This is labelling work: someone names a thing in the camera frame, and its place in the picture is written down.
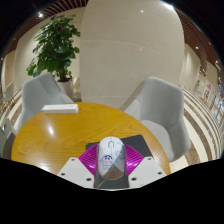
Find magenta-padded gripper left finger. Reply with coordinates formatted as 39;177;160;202
57;143;101;189

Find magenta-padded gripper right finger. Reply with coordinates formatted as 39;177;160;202
122;143;167;189

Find white cartoon-print computer mouse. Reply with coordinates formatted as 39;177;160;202
96;136;127;181

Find black mouse pad green lines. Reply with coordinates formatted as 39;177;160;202
85;134;155;190

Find white power strip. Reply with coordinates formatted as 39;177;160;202
41;103;80;115

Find white chair wooden legs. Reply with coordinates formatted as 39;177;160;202
2;82;16;105

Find green potted plant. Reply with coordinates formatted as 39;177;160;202
26;13;82;98

